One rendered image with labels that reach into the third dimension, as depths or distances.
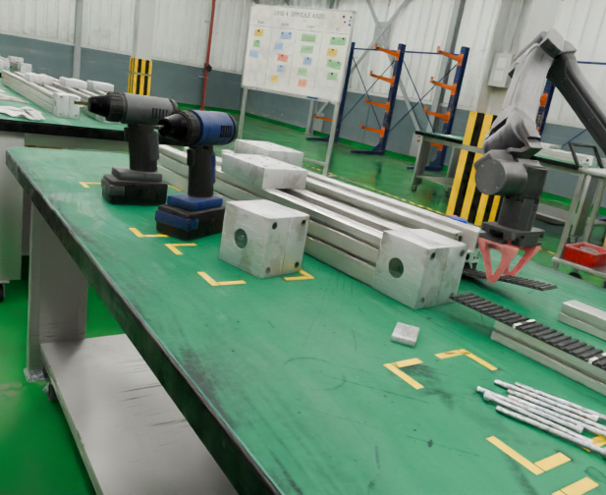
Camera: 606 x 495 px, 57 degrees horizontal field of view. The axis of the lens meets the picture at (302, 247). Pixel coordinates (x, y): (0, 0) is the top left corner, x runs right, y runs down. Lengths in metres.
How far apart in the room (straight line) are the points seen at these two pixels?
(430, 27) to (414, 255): 11.10
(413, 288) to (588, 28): 9.14
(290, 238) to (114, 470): 0.71
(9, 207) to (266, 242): 1.82
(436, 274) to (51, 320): 1.27
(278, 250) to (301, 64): 6.05
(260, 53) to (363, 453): 6.87
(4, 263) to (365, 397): 2.18
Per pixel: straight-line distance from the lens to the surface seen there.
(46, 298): 1.80
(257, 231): 0.84
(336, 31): 6.64
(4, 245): 2.59
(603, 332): 0.95
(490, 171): 0.93
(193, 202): 0.98
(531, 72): 1.23
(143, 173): 1.20
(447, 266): 0.87
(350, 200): 1.19
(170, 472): 1.35
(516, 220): 0.99
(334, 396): 0.57
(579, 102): 1.39
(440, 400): 0.61
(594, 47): 9.77
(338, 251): 0.94
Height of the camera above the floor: 1.06
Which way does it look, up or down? 16 degrees down
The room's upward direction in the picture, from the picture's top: 10 degrees clockwise
